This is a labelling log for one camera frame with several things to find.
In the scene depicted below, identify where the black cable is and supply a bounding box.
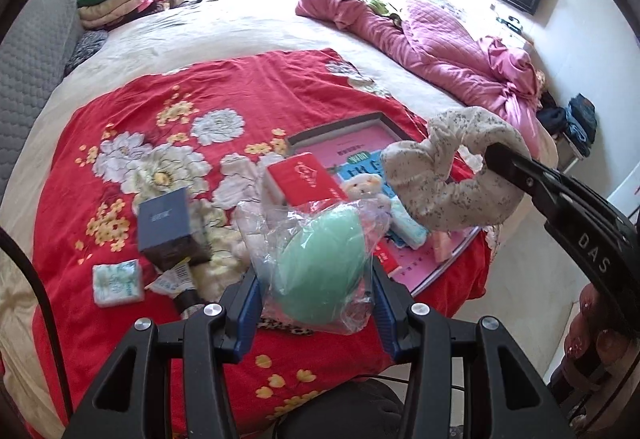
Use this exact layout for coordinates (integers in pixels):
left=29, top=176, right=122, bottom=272
left=0, top=226, right=71, bottom=425

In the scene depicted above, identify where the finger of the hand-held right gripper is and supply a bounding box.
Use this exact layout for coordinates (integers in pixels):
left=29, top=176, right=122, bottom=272
left=482, top=142, right=632, bottom=240

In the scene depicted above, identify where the leopard print scrunchie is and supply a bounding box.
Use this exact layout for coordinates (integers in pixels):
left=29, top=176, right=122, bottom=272
left=257, top=316, right=316, bottom=335

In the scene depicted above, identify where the dark square box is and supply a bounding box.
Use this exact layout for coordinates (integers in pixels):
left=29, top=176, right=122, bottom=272
left=136, top=186, right=213, bottom=267

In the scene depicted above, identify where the red floral blanket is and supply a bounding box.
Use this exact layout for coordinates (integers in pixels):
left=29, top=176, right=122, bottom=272
left=22, top=48, right=493, bottom=439

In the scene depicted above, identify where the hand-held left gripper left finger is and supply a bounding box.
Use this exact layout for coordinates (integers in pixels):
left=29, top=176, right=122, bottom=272
left=62, top=269, right=263, bottom=439

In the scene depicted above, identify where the green print tissue packet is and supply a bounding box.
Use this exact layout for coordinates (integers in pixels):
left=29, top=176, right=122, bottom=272
left=92, top=259, right=146, bottom=307

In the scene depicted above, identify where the white floral scrunchie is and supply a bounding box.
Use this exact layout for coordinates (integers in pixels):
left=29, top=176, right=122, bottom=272
left=381, top=106, right=533, bottom=232

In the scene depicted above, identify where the pink box tray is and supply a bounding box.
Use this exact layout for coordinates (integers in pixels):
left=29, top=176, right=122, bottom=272
left=287, top=112, right=488, bottom=297

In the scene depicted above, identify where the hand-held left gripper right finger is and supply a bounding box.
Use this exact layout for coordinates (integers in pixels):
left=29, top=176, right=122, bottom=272
left=370, top=264, right=576, bottom=439

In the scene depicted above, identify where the pink quilt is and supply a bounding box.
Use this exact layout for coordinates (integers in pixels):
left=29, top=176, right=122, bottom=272
left=295, top=0, right=546, bottom=155

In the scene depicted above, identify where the green sponge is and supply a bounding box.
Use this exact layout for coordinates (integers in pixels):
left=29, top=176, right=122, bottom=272
left=235, top=199, right=393, bottom=335

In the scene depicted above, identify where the bed with cream sheet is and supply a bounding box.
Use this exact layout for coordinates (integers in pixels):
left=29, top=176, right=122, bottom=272
left=0, top=0, right=561, bottom=439

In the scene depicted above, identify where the hand cream tube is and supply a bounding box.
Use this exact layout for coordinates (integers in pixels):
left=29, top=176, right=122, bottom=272
left=147, top=261, right=206, bottom=317

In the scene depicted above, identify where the dark clothes pile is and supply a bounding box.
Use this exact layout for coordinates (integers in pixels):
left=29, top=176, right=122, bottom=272
left=537, top=93, right=598, bottom=157

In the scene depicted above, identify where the red tissue pack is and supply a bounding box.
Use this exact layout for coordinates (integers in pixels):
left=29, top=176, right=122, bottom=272
left=262, top=152, right=403, bottom=280

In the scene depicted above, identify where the person's right hand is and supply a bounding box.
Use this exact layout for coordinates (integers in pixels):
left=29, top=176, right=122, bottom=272
left=562, top=281, right=640, bottom=370

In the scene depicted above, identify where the white plush bear pink hat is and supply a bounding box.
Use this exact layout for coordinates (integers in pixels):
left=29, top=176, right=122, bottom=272
left=345, top=172, right=391, bottom=210

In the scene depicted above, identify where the grey quilted headboard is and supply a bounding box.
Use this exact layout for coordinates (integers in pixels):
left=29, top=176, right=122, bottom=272
left=0, top=0, right=83, bottom=200

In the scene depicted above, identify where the green cloth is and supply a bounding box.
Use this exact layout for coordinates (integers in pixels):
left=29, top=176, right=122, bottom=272
left=367, top=0, right=403, bottom=17

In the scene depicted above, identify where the light blue tissue packet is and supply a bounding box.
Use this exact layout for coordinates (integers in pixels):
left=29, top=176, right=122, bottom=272
left=390, top=199, right=431, bottom=250

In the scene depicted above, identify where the dark patterned pillow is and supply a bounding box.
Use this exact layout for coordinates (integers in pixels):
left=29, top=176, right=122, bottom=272
left=65, top=30, right=108, bottom=75

